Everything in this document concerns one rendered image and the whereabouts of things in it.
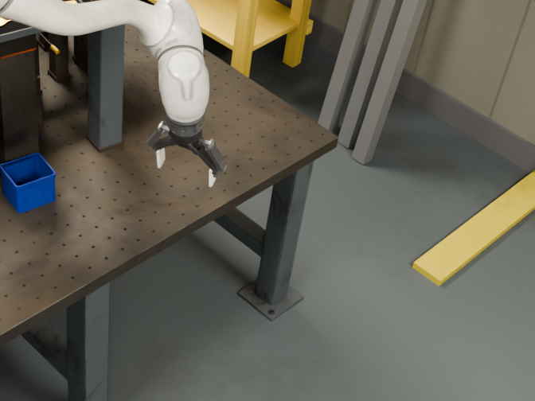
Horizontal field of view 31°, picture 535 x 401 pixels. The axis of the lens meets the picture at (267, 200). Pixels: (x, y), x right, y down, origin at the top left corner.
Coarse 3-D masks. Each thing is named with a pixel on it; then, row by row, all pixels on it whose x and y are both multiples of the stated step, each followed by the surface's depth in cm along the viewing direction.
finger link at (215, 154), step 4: (212, 140) 219; (208, 148) 218; (212, 148) 219; (216, 148) 221; (208, 152) 220; (212, 152) 220; (216, 152) 221; (220, 152) 223; (212, 156) 221; (216, 156) 221; (220, 156) 223; (216, 160) 222; (220, 160) 223; (224, 160) 224; (216, 164) 223; (220, 164) 223; (224, 164) 224; (220, 168) 224; (220, 172) 225; (224, 172) 225
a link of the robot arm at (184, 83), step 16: (176, 48) 204; (192, 48) 205; (160, 64) 205; (176, 64) 197; (192, 64) 197; (160, 80) 201; (176, 80) 196; (192, 80) 197; (208, 80) 201; (176, 96) 199; (192, 96) 200; (208, 96) 205; (176, 112) 204; (192, 112) 204
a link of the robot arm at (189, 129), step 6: (204, 114) 210; (168, 120) 210; (198, 120) 209; (204, 120) 214; (168, 126) 212; (174, 126) 210; (180, 126) 209; (186, 126) 209; (192, 126) 210; (198, 126) 211; (174, 132) 213; (180, 132) 212; (186, 132) 211; (192, 132) 212
